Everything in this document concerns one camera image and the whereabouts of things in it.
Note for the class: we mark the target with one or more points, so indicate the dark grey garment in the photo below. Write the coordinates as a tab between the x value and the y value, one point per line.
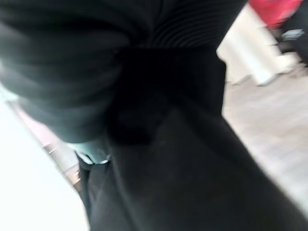
192	173

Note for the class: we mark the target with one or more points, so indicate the white bed sheet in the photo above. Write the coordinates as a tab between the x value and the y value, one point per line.
29	183

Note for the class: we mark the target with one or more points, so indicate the red fabric item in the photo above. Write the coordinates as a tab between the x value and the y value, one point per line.
272	10

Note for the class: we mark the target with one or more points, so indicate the black bag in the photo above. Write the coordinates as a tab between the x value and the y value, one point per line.
299	41

